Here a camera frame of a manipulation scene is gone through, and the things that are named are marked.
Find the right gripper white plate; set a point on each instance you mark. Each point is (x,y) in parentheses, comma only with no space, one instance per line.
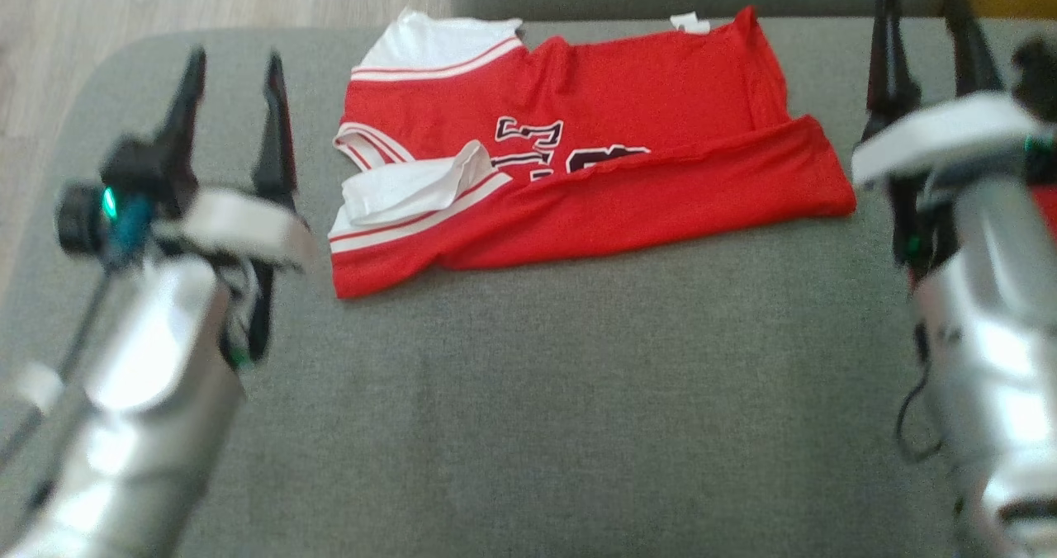
(950,137)

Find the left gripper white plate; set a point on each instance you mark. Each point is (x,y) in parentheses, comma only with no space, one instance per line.
(248,224)

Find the red basketball shorts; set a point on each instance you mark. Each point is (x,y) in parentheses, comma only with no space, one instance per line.
(1047,207)

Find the red basketball jersey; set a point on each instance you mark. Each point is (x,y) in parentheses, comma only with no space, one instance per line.
(644,87)

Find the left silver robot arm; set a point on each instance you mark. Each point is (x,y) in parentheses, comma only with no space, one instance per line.
(140,393)

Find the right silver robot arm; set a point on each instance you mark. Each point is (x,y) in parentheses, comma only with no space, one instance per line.
(999,360)

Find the white tape label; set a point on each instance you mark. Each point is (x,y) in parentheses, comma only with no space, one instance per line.
(40,387)

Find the grey fabric sofa seat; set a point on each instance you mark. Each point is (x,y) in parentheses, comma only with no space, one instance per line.
(561,409)

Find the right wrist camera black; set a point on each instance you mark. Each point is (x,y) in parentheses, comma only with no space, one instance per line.
(1039,71)

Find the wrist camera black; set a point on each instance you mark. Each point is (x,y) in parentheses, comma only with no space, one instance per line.
(1039,71)
(91,211)

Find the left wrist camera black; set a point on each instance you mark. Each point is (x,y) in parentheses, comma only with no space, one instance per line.
(91,211)

